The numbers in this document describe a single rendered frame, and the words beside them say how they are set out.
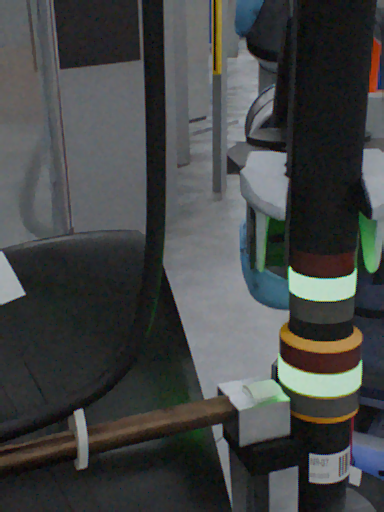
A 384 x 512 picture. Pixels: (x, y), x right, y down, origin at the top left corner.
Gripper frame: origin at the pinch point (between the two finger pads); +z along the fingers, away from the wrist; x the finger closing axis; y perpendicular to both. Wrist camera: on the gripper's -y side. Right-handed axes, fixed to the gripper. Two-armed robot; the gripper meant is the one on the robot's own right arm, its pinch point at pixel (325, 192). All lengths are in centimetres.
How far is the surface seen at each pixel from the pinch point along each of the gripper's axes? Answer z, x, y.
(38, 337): -4.4, 16.1, 10.0
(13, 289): -6.0, 17.9, 7.6
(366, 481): -24.8, -7.0, 33.3
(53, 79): -139, 47, 9
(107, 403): -2.9, 11.9, 13.5
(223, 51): -587, 21, 37
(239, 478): -21.8, 4.3, 31.5
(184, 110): -690, 60, 95
